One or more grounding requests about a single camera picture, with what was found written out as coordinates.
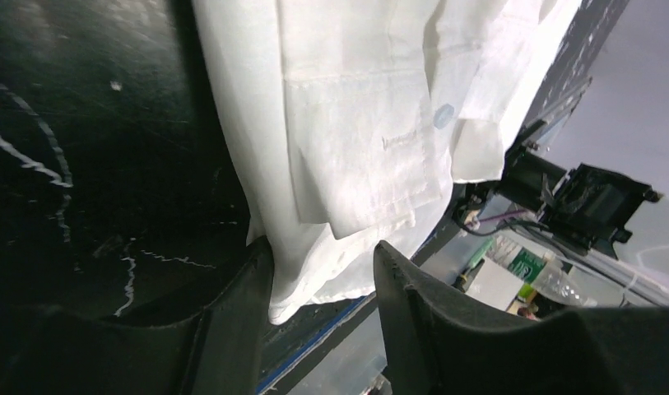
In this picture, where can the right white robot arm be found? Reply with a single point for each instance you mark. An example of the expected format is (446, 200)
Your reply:
(552, 228)

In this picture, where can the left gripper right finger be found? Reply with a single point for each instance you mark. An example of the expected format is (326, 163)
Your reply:
(441, 341)

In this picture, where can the white cloth sheet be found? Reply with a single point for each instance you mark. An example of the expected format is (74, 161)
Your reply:
(348, 122)

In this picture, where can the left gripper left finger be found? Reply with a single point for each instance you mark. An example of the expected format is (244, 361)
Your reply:
(203, 338)

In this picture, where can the clear plastic bottle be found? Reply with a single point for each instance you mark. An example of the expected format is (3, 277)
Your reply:
(538, 267)

